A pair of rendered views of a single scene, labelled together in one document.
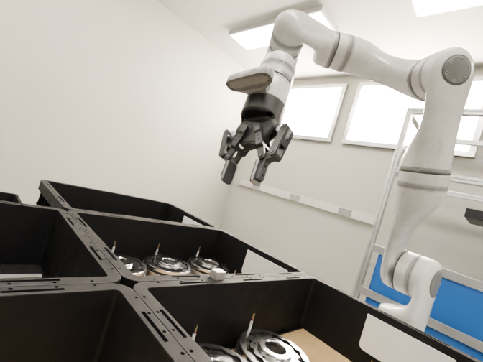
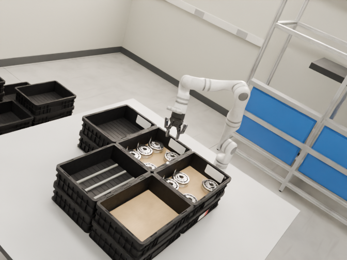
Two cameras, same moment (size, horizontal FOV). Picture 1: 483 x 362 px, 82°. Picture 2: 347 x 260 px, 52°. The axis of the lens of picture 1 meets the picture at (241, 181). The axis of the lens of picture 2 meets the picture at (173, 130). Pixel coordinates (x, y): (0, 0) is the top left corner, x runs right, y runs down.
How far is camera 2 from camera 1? 1.63 m
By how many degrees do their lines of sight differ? 34
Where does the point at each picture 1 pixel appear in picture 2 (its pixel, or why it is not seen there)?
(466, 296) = (296, 116)
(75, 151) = not seen: outside the picture
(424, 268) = (230, 147)
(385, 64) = (222, 87)
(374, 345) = (208, 171)
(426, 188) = (232, 127)
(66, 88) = not seen: outside the picture
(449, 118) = (240, 109)
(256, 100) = (176, 115)
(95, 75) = not seen: outside the picture
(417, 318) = (225, 160)
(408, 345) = (215, 172)
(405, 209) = (226, 130)
